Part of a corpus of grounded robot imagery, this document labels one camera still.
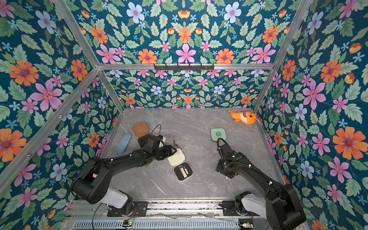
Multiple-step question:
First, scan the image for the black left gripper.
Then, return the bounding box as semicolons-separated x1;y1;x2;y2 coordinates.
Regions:
151;145;178;161

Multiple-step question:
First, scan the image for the small brown nail tool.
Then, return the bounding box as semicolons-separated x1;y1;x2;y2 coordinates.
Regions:
173;140;182;149

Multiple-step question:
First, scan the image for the green nail clipper case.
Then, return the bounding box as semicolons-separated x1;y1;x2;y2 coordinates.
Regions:
210;127;227;142

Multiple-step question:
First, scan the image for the cream nail clipper case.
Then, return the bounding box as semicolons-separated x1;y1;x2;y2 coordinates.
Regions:
167;149;194;182

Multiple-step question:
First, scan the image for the cream large nail clipper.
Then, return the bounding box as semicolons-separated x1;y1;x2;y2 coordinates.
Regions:
179;165;187;178

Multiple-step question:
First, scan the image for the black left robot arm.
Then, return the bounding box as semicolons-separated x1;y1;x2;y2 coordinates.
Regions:
71;135;177;209

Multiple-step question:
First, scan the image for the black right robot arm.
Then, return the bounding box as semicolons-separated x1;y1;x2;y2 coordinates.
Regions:
216;139;307;230

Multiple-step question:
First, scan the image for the brown nail clipper case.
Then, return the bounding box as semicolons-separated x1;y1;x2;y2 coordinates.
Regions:
133;122;150;148

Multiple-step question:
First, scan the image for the blue oval case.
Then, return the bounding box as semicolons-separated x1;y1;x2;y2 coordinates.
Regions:
116;133;132;154

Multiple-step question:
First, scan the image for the orange clownfish plush toy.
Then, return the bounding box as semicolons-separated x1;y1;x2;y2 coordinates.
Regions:
229;110;257;125

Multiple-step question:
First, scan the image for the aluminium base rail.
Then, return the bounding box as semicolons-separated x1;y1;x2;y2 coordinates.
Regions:
71;198;304;219

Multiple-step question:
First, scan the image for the black hook rail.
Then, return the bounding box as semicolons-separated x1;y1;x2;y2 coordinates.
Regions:
153;64;215;71

